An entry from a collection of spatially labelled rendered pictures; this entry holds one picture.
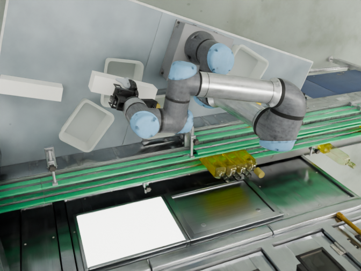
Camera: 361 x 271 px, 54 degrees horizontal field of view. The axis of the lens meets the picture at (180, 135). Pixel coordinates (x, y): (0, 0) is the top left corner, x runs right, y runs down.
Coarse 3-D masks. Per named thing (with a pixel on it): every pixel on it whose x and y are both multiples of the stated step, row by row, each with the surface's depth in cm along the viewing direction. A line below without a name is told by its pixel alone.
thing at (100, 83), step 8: (96, 72) 127; (96, 80) 124; (104, 80) 125; (112, 80) 126; (96, 88) 125; (104, 88) 126; (112, 88) 127; (144, 88) 132; (152, 88) 133; (144, 96) 133; (152, 96) 134
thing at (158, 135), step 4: (156, 96) 165; (160, 96) 166; (164, 96) 167; (156, 100) 174; (160, 100) 175; (160, 104) 176; (156, 136) 175; (160, 136) 176; (164, 136) 176; (168, 136) 177
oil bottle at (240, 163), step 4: (228, 152) 182; (232, 152) 182; (228, 156) 179; (232, 156) 178; (236, 156) 178; (232, 160) 176; (236, 160) 175; (240, 160) 175; (236, 164) 172; (240, 164) 172; (244, 164) 173; (240, 168) 171; (240, 172) 172
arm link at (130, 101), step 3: (129, 99) 110; (132, 99) 110; (135, 99) 110; (138, 99) 110; (126, 102) 110; (129, 102) 109; (132, 102) 108; (135, 102) 113; (141, 102) 109; (123, 105) 111; (126, 105) 109; (123, 108) 111; (126, 108) 108; (123, 111) 111
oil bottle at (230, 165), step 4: (216, 156) 179; (220, 156) 178; (224, 156) 178; (220, 160) 175; (224, 160) 175; (228, 160) 175; (224, 164) 172; (228, 164) 172; (232, 164) 172; (228, 168) 170; (232, 168) 170; (236, 168) 171; (228, 172) 170; (228, 176) 172
